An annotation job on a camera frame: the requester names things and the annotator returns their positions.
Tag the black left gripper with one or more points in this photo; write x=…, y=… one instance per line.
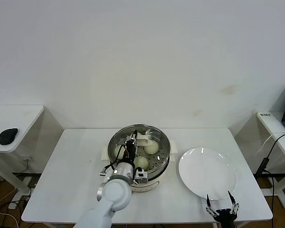
x=131, y=153

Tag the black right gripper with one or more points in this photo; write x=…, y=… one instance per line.
x=225, y=215

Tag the white steamed baozi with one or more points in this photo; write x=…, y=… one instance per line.
x=141, y=162
x=152, y=149
x=118, y=150

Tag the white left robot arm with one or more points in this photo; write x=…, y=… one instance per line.
x=114, y=193

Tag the perforated steel steamer basket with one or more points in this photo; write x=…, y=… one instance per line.
x=159, y=172

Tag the white round plate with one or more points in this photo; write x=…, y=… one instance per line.
x=206, y=173

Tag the cream electric cooking pot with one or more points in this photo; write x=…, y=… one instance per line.
x=152, y=186

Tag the small label sticker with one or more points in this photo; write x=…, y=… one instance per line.
x=264, y=115

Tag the white side desk with mouse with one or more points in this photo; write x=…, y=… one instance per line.
x=14, y=123

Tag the black computer mouse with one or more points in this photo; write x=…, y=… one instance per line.
x=7, y=136

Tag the white floor power adapter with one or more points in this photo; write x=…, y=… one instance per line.
x=12, y=205

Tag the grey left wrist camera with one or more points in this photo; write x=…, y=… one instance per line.
x=141, y=176

